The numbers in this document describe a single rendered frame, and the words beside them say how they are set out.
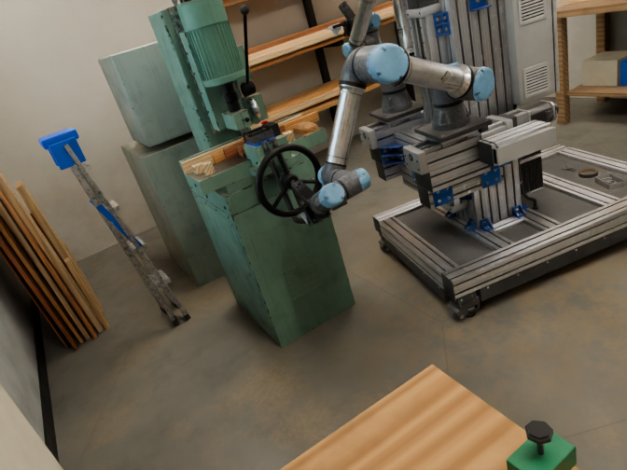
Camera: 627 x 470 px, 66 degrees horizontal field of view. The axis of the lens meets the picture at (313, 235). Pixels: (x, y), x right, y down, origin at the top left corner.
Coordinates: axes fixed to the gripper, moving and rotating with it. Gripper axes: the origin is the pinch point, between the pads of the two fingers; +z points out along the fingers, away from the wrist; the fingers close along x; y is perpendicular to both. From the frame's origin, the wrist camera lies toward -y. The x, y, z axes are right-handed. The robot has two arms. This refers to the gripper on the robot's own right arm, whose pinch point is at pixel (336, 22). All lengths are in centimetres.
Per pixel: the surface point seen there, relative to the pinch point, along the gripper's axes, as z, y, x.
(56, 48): 176, -48, -122
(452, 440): -190, 54, -127
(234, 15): 178, -16, 19
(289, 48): 122, 20, 28
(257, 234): -66, 50, -113
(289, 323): -66, 98, -119
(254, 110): -41, 10, -82
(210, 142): -31, 15, -104
